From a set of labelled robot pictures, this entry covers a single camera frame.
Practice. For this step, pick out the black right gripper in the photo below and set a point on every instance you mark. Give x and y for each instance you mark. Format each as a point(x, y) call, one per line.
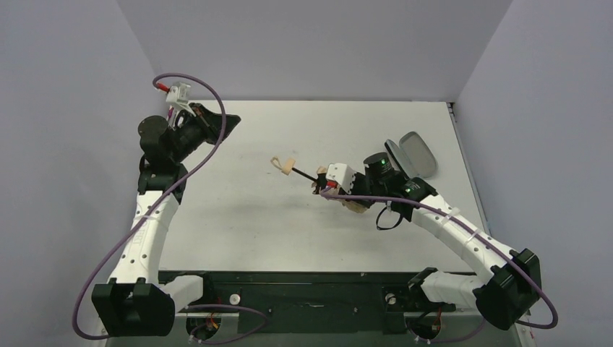
point(324, 181)

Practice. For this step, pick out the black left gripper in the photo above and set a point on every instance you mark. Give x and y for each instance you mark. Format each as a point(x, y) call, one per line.
point(206, 123)

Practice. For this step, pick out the beige folding umbrella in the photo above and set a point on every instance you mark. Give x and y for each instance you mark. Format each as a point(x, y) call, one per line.
point(319, 183)

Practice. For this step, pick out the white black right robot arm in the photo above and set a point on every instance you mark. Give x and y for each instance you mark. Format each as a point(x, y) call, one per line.
point(505, 283)

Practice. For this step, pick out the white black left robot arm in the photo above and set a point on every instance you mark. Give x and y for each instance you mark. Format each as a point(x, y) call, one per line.
point(160, 189)

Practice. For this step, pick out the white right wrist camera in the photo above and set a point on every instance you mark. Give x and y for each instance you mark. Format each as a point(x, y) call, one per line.
point(342, 175)

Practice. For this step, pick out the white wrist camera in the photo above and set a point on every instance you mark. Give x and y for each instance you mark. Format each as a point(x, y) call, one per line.
point(178, 97)
point(342, 175)

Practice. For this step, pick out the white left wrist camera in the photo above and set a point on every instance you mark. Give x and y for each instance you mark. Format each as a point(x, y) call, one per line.
point(178, 97)

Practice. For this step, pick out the aluminium rail frame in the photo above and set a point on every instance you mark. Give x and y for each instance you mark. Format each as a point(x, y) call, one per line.
point(125, 309)

